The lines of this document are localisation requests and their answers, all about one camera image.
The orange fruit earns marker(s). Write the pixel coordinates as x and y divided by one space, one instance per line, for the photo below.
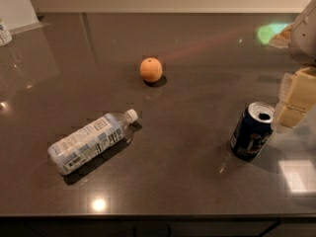
151 69

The clear plastic water bottle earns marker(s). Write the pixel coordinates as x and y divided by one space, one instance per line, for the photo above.
81 146

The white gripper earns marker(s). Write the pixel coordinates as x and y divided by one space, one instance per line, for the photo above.
303 39

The white container at left edge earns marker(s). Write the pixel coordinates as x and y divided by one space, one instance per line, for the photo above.
5 36

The white slanted panel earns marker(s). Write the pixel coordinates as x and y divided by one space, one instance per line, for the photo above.
19 15

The dark blue soda can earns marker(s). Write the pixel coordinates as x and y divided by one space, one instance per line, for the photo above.
252 131

